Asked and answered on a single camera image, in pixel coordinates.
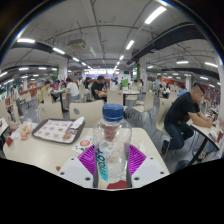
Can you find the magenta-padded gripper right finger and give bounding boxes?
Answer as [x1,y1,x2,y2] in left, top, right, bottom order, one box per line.
[125,143,171,189]

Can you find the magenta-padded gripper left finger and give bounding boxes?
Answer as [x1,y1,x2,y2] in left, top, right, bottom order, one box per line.
[57,143,97,190]

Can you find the clear blue-capped water bottle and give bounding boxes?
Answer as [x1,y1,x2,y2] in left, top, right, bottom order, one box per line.
[91,103,133,184]

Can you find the flat round red coaster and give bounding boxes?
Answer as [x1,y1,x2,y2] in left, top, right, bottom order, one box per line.
[106,179,129,191]

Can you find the white paper napkin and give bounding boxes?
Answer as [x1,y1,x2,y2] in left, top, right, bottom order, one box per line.
[68,116,86,131]

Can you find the brown food tray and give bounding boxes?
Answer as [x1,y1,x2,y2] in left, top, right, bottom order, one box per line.
[31,117,87,145]

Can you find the group of beige canteen chairs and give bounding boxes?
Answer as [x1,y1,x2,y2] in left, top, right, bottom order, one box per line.
[0,84,182,135]

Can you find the person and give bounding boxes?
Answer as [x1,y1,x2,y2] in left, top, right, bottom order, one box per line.
[65,77,81,103]
[37,80,53,105]
[177,84,188,98]
[90,74,109,101]
[11,84,22,113]
[161,82,215,155]

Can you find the clear bag of fried food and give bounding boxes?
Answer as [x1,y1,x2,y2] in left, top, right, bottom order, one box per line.
[17,120,34,141]

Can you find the beige canteen table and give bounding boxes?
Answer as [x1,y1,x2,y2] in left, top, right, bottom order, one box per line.
[0,116,10,136]
[188,121,224,166]

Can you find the red table card holder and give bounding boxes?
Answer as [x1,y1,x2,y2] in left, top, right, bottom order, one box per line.
[5,135,15,147]

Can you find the ceiling air conditioner unit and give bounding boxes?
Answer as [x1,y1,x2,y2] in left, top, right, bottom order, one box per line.
[67,38,87,51]

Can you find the ceiling strip lights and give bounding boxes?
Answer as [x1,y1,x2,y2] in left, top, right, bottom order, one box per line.
[0,5,220,86]

